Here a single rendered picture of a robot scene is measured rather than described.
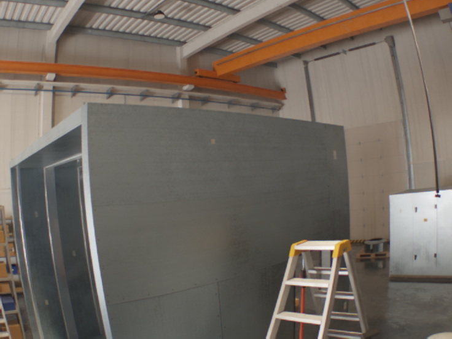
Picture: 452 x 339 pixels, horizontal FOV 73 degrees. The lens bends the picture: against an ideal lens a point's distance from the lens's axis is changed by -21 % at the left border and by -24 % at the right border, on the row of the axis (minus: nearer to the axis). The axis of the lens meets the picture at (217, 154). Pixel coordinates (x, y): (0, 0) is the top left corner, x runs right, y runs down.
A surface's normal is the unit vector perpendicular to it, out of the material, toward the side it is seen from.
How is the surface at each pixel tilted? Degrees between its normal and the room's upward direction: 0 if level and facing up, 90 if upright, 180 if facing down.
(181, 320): 90
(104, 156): 90
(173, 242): 90
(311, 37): 90
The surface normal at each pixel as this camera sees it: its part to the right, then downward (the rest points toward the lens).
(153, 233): 0.65, -0.11
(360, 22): -0.76, 0.00
